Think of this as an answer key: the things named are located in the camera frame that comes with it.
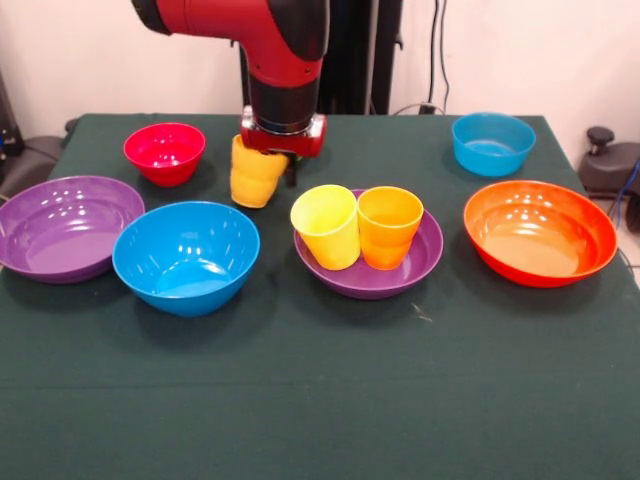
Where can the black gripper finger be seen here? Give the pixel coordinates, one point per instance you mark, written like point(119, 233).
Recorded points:
point(292, 172)

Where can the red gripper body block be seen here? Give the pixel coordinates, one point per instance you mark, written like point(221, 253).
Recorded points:
point(300, 142)

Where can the yellow stepped cup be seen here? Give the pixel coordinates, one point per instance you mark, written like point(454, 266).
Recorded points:
point(252, 180)

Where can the yellow smooth cup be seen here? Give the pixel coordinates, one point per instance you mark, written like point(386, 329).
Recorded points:
point(330, 240)

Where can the orange stepped cup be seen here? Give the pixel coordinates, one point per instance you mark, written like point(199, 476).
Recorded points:
point(387, 240)

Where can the orange large bowl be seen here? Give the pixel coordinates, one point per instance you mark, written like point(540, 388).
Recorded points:
point(540, 250)

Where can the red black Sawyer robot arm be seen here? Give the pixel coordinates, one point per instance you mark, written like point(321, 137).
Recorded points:
point(270, 45)

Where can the black column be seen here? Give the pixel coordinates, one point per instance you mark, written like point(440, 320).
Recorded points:
point(350, 60)

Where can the pink-red small bowl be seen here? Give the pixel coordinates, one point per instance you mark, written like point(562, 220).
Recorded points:
point(165, 165)

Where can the blue large bowl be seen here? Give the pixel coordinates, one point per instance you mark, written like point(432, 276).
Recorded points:
point(185, 290)

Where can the blue small bowl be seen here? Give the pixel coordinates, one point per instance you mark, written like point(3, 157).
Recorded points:
point(492, 155)

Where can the dark green tablecloth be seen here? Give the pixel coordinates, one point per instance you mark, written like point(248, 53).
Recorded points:
point(320, 390)

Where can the black equipment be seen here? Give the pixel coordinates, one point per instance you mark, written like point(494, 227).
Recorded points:
point(7, 125)

